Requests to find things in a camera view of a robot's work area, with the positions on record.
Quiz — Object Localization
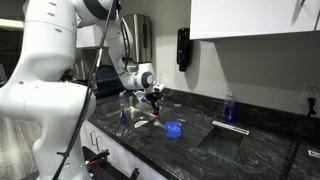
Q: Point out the silver cabinet door handle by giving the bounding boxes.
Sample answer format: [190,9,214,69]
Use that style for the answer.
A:
[95,134,105,153]
[89,130,98,148]

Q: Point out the white wall outlet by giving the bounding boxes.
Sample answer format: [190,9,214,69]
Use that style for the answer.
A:
[304,84,320,102]

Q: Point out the steel paper towel dispenser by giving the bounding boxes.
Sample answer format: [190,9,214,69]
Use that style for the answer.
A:
[121,13,153,64]

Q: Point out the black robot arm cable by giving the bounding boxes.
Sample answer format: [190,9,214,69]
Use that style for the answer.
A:
[52,0,118,180]

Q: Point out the small white plate with food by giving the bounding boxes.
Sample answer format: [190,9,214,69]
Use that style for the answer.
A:
[134,119,149,130]

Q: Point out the dark blue plate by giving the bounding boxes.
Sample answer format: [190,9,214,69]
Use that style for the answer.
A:
[96,64,120,93]

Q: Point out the blue sponge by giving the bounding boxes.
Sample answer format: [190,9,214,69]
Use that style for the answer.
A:
[164,121,183,139]

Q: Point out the black wall soap dispenser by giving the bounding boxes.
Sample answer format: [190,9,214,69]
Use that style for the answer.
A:
[176,27,194,73]

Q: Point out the white wall cabinet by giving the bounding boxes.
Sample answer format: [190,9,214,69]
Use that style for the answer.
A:
[189,0,320,41]

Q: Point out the stainless steel sink basin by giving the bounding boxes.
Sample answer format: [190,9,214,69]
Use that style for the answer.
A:
[94,94,161,130]

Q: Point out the black power cable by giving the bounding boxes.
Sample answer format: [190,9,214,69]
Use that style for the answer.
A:
[281,111,315,180]

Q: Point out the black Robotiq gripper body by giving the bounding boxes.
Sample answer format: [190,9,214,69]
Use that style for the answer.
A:
[143,83,166,103]

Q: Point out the black wall plug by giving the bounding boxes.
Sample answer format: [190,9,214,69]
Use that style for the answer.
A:
[307,96,318,116]

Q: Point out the blue liquid soap bottle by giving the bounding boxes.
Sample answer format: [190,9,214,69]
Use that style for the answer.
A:
[222,92,236,124]

